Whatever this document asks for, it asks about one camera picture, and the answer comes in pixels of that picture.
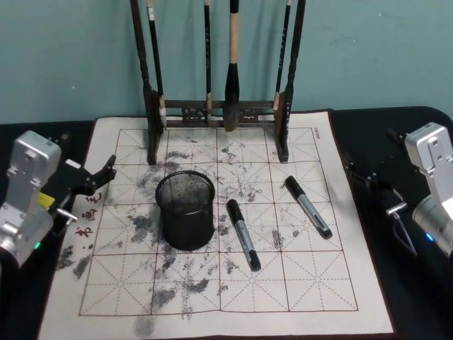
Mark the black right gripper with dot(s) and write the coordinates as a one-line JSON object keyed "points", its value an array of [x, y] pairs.
{"points": [[387, 195]]}

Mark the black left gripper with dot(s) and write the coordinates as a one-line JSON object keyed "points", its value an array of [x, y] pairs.
{"points": [[72, 182]]}

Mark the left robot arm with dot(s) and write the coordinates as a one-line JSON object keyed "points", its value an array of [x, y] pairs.
{"points": [[24, 184]]}

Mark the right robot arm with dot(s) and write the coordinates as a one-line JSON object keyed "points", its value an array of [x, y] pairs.
{"points": [[433, 198]]}

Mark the black grey marker pen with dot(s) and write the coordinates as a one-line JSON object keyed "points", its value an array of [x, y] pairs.
{"points": [[309, 209], [244, 237]]}

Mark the dark wooden brush rack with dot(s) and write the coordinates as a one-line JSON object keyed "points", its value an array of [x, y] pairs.
{"points": [[149, 117]]}

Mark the black mesh pen holder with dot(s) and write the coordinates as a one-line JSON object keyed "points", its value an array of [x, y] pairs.
{"points": [[187, 226]]}

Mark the cream calligraphy practice mat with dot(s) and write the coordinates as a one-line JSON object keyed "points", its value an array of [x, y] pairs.
{"points": [[311, 283]]}

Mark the thin black white-tipped brush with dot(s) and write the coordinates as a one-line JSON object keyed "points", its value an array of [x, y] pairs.
{"points": [[155, 60]]}

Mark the black table cloth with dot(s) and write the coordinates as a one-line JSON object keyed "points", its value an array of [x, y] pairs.
{"points": [[407, 294]]}

